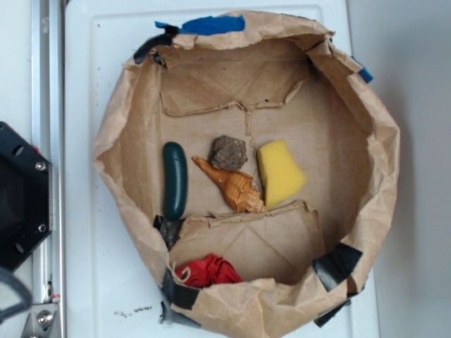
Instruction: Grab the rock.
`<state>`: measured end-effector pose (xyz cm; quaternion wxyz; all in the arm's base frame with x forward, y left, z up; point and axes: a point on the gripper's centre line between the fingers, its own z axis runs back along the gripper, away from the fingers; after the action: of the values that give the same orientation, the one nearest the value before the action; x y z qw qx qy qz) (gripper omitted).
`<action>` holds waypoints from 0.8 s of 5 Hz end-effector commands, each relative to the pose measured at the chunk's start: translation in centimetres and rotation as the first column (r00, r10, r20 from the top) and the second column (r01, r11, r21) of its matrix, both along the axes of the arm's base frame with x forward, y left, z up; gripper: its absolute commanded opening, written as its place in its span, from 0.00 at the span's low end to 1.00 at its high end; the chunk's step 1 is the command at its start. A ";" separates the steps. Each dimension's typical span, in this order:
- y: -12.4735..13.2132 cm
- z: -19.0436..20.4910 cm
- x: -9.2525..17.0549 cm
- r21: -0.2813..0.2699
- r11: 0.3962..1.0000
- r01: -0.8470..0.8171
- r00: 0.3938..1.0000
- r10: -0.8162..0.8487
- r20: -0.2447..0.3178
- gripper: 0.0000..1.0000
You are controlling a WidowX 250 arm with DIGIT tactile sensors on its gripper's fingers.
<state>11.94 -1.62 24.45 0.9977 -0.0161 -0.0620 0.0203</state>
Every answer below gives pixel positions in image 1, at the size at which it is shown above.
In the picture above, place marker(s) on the grey brown rock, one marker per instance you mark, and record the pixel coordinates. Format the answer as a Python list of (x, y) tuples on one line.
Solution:
[(228, 153)]

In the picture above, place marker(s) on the orange conch shell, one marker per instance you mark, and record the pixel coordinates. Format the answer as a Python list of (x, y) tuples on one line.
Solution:
[(235, 186)]

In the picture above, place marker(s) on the brown paper bag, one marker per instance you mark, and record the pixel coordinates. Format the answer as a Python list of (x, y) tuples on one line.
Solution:
[(290, 275)]

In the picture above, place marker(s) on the dark green rubber cucumber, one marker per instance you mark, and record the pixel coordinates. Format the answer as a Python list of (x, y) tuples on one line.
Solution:
[(175, 180)]

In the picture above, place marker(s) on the yellow sponge piece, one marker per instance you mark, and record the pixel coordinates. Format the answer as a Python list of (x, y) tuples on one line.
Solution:
[(280, 174)]

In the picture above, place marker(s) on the red cloth pouch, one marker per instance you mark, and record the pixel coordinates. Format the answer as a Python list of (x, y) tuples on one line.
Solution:
[(208, 271)]

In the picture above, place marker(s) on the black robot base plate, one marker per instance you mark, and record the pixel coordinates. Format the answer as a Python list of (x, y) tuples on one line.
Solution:
[(25, 212)]

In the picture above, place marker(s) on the aluminium frame rail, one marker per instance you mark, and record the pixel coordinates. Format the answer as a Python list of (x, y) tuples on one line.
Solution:
[(47, 44)]

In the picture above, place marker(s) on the metal corner bracket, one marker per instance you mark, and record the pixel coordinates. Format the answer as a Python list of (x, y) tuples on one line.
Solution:
[(42, 321)]

